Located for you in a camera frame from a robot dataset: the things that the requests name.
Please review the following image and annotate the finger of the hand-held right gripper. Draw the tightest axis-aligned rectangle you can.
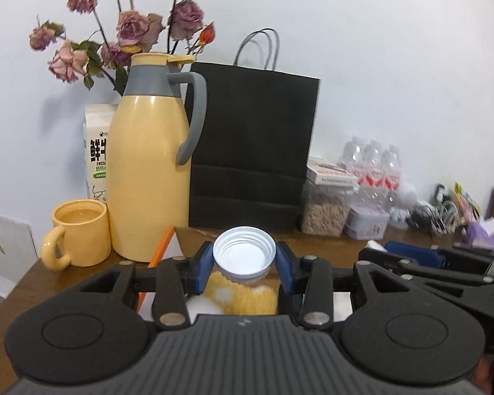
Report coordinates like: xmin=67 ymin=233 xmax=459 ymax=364
xmin=385 ymin=241 xmax=494 ymax=274
xmin=359 ymin=248 xmax=494 ymax=322

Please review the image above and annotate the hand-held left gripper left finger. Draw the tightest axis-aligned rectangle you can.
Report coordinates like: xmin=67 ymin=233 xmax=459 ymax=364
xmin=80 ymin=241 xmax=214 ymax=332

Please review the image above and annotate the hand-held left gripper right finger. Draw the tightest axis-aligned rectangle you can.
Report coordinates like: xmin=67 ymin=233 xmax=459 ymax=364
xmin=275 ymin=242 xmax=400 ymax=330

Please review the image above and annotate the large ribbed white cap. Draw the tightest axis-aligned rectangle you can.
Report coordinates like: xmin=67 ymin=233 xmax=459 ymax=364
xmin=213 ymin=226 xmax=276 ymax=286

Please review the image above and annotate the red cardboard box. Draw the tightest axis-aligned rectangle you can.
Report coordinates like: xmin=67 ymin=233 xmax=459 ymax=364
xmin=137 ymin=225 xmax=375 ymax=324

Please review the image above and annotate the yellow white plush toy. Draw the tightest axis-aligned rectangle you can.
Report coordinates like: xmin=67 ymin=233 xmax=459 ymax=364
xmin=187 ymin=272 xmax=278 ymax=317

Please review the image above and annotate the white round toy robot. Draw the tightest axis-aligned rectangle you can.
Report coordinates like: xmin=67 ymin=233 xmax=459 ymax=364
xmin=391 ymin=183 xmax=417 ymax=229

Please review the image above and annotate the clear plastic container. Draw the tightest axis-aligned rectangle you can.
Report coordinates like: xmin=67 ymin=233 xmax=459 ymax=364
xmin=346 ymin=206 xmax=390 ymax=240

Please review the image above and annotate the purple tissue pack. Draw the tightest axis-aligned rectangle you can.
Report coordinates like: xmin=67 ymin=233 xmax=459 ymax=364
xmin=465 ymin=218 xmax=494 ymax=251

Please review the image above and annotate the clear jar of seeds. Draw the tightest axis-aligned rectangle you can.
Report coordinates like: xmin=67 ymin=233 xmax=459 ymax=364
xmin=300 ymin=181 xmax=352 ymax=237

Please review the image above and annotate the yellow green packet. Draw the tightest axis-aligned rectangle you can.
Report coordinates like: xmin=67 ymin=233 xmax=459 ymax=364
xmin=453 ymin=183 xmax=480 ymax=219

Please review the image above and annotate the flat white box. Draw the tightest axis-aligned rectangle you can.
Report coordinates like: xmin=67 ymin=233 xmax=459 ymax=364
xmin=306 ymin=157 xmax=359 ymax=188

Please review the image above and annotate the yellow thermos jug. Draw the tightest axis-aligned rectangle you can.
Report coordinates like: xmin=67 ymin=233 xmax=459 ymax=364
xmin=106 ymin=53 xmax=207 ymax=263

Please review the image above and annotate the yellow ceramic mug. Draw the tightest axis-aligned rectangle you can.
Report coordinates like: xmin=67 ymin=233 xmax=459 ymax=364
xmin=40 ymin=199 xmax=112 ymax=270

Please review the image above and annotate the black paper bag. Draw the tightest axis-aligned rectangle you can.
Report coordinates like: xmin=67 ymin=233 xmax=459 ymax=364
xmin=188 ymin=29 xmax=322 ymax=233

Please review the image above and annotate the white milk carton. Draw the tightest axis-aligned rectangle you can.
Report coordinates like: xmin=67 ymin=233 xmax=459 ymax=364
xmin=82 ymin=104 xmax=120 ymax=204

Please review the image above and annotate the dried pink rose bouquet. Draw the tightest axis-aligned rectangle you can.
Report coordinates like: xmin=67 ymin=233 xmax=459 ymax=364
xmin=29 ymin=0 xmax=217 ymax=95

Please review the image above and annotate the tangle of charger cables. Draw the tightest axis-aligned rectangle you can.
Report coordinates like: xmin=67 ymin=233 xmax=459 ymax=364
xmin=412 ymin=185 xmax=466 ymax=235

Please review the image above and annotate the white wall panel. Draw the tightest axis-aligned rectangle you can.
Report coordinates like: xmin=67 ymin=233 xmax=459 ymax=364
xmin=0 ymin=211 xmax=38 ymax=297

